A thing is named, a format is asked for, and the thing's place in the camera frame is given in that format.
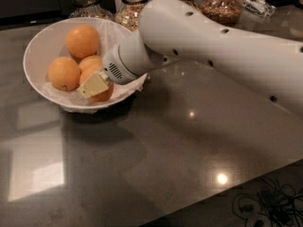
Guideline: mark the glass carafe brown grains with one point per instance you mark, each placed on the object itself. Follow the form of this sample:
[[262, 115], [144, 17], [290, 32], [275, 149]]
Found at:
[[224, 12]]

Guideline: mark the white bowl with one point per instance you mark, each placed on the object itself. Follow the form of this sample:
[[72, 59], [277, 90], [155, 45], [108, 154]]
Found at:
[[32, 64]]

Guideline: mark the glass carafe far left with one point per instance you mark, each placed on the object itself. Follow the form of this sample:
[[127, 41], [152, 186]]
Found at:
[[91, 9]]

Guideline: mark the orange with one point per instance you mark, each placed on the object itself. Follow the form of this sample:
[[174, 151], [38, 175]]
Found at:
[[82, 41], [101, 97], [87, 62], [64, 74]]

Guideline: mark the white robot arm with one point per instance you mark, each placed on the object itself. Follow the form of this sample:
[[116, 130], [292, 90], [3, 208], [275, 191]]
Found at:
[[170, 31]]

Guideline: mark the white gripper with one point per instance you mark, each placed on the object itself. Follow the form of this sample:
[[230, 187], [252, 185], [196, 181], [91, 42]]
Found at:
[[113, 65]]

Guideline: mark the glass carafe mixed grains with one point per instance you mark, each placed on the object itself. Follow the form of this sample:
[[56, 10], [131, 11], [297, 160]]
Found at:
[[128, 13]]

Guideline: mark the clear plastic bag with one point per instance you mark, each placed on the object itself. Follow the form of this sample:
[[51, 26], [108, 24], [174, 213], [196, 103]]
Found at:
[[259, 7]]

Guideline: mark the white paper bowl liner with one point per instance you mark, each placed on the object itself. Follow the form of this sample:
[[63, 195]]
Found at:
[[51, 41]]

